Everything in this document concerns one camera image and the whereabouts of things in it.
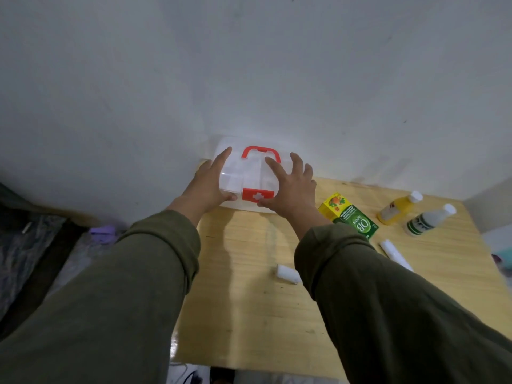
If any person's right hand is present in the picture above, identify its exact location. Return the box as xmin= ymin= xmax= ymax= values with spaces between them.
xmin=257 ymin=151 xmax=332 ymax=241

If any person's left hand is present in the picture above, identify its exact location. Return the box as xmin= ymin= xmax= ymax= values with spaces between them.
xmin=165 ymin=146 xmax=238 ymax=228

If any white first aid box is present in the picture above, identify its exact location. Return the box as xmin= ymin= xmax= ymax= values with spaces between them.
xmin=215 ymin=135 xmax=295 ymax=214

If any green medicine box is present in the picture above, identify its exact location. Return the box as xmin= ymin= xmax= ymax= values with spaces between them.
xmin=318 ymin=192 xmax=380 ymax=241

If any short white bandage roll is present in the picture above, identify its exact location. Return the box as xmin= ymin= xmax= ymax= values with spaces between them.
xmin=276 ymin=264 xmax=302 ymax=285

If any yellow liquid bottle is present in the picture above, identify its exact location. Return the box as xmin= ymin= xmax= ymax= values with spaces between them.
xmin=376 ymin=190 xmax=424 ymax=227

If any long white bandage roll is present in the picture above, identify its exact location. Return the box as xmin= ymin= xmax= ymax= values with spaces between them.
xmin=379 ymin=238 xmax=415 ymax=273

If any white bottle green label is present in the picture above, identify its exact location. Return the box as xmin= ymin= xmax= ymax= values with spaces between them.
xmin=404 ymin=203 xmax=457 ymax=238

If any person's right forearm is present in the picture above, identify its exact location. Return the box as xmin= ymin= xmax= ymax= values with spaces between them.
xmin=294 ymin=222 xmax=512 ymax=384

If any person's left forearm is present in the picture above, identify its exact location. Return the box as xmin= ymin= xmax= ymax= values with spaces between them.
xmin=0 ymin=210 xmax=202 ymax=384

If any person's left black sandal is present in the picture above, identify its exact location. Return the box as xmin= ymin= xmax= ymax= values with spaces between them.
xmin=210 ymin=366 xmax=237 ymax=384

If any purple plastic item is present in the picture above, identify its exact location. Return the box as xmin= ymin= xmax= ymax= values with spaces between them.
xmin=89 ymin=225 xmax=117 ymax=245

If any wooden table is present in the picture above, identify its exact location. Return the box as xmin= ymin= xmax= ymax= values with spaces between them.
xmin=171 ymin=158 xmax=512 ymax=384

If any teal plastic stool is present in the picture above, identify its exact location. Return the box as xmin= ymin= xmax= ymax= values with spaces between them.
xmin=491 ymin=247 xmax=512 ymax=273

